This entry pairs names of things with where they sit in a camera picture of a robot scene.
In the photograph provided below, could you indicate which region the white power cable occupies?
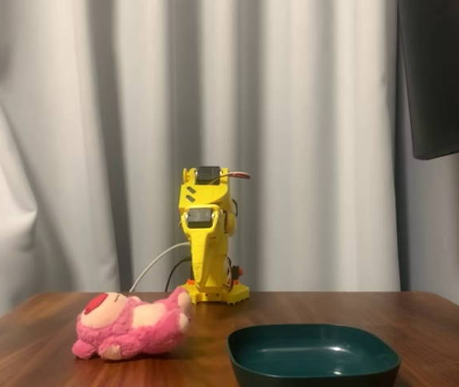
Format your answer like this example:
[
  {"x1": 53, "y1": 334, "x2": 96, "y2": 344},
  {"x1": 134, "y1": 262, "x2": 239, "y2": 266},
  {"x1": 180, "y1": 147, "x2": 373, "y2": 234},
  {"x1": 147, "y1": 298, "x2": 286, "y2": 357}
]
[{"x1": 128, "y1": 243, "x2": 192, "y2": 293}]

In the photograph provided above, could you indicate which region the white pleated curtain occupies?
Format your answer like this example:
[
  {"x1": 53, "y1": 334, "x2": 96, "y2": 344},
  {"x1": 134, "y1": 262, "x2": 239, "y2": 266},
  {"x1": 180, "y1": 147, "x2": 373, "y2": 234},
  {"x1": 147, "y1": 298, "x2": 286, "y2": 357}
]
[{"x1": 0, "y1": 0, "x2": 459, "y2": 336}]

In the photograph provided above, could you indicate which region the dark hanging monitor panel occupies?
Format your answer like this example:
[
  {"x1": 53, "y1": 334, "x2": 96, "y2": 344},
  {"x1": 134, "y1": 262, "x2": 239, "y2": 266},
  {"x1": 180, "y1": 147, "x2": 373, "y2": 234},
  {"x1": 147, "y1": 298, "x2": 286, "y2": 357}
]
[{"x1": 397, "y1": 0, "x2": 459, "y2": 161}]

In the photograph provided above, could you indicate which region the pink strawberry bear plush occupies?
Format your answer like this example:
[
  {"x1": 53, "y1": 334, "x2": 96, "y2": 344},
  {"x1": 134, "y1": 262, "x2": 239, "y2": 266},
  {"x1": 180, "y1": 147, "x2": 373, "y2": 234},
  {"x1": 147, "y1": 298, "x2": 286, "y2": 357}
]
[{"x1": 71, "y1": 286, "x2": 194, "y2": 362}]

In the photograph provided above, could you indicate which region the yellow robot arm with base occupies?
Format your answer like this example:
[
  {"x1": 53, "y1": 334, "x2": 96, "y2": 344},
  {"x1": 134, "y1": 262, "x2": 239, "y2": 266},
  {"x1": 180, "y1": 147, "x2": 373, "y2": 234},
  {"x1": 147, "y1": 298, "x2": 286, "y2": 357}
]
[{"x1": 178, "y1": 164, "x2": 251, "y2": 304}]

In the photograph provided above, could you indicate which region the dark green plastic bin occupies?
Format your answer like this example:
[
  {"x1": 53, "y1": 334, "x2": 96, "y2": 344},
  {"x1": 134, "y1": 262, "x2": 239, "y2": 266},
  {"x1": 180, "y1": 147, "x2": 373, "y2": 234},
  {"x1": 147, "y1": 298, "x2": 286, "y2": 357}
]
[{"x1": 227, "y1": 323, "x2": 402, "y2": 387}]

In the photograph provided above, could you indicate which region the red white servo wire loop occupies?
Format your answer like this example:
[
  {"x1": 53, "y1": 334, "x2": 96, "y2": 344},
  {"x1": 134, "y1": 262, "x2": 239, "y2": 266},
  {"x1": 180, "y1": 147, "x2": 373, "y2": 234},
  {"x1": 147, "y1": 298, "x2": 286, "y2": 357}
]
[{"x1": 216, "y1": 170, "x2": 252, "y2": 185}]

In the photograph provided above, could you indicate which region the yellow gripper, black servo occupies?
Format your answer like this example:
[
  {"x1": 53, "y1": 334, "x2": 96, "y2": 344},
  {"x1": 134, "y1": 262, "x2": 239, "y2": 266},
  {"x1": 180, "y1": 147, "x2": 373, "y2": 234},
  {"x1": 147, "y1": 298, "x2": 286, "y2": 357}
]
[{"x1": 180, "y1": 204, "x2": 239, "y2": 296}]

